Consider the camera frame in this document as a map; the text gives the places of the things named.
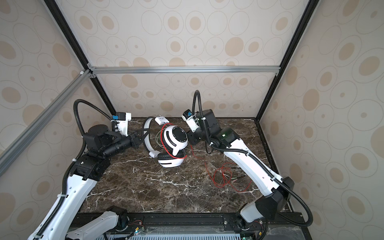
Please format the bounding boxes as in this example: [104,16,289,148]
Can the white black headphones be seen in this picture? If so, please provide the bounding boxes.
[142,116,188,168]

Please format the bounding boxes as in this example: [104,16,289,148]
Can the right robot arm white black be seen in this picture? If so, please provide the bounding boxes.
[186,90,314,227]

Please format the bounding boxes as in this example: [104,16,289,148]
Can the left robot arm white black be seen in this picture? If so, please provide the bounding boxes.
[29,99,144,240]

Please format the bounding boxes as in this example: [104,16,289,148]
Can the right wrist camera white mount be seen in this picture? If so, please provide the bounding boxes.
[182,109,202,133]

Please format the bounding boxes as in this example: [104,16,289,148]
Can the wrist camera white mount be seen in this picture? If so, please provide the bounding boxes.
[182,109,202,133]
[111,112,132,137]

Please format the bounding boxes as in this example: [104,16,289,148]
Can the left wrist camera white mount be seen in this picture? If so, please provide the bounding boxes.
[111,112,132,137]

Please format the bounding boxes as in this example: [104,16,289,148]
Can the aluminium rail back wall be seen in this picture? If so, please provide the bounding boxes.
[91,66,280,74]

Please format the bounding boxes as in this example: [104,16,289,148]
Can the aluminium rail wall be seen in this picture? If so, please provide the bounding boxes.
[1,70,91,175]
[91,66,280,74]

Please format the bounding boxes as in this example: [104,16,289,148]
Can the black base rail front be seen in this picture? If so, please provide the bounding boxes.
[52,212,313,240]

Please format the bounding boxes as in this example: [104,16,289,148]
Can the aluminium rail left wall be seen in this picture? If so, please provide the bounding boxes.
[1,70,91,175]

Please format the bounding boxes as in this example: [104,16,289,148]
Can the black frame post left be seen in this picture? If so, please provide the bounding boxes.
[44,0,117,115]

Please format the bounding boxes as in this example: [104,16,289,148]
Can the black frame post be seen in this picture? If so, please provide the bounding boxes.
[44,0,117,115]
[255,0,320,123]

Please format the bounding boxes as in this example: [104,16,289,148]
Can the black frame post right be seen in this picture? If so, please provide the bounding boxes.
[255,0,320,123]

